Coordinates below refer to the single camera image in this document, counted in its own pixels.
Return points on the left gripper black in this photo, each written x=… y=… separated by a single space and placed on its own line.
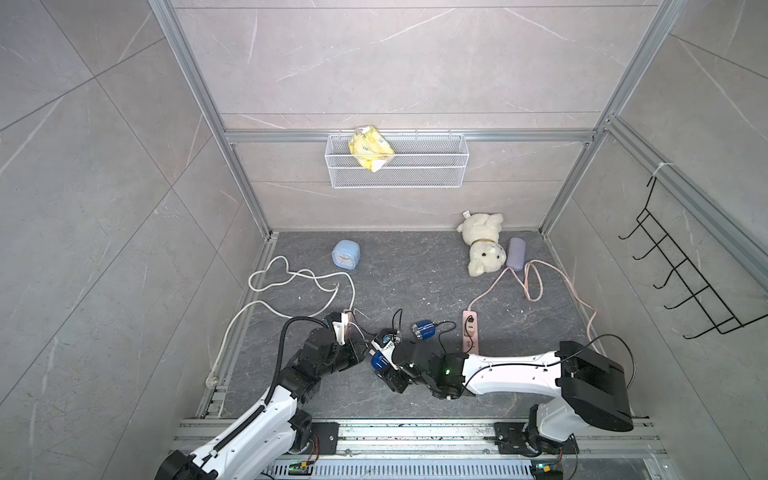
x=354 y=354

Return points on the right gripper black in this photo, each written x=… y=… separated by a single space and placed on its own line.
x=389 y=376

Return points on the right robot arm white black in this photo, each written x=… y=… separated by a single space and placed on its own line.
x=584 y=388

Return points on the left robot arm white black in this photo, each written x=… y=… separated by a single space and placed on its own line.
x=276 y=424

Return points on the pink power strip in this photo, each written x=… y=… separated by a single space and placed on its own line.
x=470 y=342

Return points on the light blue alarm clock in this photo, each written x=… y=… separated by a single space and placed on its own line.
x=346 y=254

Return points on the lavender oval case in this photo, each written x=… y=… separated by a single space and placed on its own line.
x=516 y=254

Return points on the cream teddy bear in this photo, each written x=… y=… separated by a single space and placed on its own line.
x=481 y=232

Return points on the yellow wet wipes pack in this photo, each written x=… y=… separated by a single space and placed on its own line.
x=370 y=149

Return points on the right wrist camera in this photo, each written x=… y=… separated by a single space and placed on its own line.
x=385 y=342

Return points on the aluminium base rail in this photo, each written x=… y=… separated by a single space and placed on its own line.
x=468 y=449

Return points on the white wire mesh basket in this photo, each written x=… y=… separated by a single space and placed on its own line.
x=418 y=160

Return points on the black wall hook rack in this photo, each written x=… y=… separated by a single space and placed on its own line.
x=697 y=288

